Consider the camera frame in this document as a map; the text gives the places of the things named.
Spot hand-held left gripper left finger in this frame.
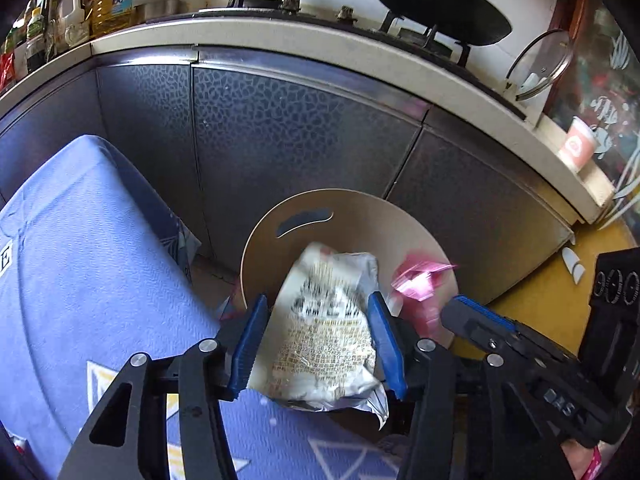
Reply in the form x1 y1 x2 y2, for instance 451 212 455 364
57 294 271 480

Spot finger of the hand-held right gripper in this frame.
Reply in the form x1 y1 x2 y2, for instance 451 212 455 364
439 295 576 366

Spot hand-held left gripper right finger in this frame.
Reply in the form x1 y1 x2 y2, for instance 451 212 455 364
366 291 576 480

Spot white snack bag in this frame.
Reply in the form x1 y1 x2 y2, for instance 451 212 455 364
248 241 391 431

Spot pink plastic wrapper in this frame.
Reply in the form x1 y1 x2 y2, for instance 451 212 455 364
391 254 458 341

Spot round cardboard bin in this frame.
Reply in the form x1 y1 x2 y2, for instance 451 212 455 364
240 189 460 356

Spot person's right forearm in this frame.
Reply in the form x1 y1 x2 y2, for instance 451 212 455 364
562 437 611 480

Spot printed box under table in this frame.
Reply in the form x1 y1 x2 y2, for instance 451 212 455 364
157 210 202 286

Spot blue printed tablecloth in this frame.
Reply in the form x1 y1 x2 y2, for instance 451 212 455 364
0 134 401 480

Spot pink paper cup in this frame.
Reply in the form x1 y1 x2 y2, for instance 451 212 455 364
557 116 598 172

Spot grey kitchen counter cabinet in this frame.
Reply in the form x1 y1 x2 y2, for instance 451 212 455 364
0 7 616 311

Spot painted glass sliding door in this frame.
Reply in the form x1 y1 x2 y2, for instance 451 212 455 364
542 0 640 221

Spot glass pot lid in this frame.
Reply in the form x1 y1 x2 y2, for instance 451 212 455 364
505 29 575 102

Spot black frying pan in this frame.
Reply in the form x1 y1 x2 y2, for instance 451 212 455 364
366 0 513 47

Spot black gas stove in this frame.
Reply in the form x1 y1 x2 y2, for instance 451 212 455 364
197 0 528 121

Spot grey metal container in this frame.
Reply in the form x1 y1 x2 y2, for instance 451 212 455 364
142 0 183 20

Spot red plastic packet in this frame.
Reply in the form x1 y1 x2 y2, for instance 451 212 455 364
0 52 16 92

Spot dark sauce bottle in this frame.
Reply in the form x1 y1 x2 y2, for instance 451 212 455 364
25 7 48 73

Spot white plastic jug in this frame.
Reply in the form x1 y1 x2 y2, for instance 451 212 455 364
52 0 91 53

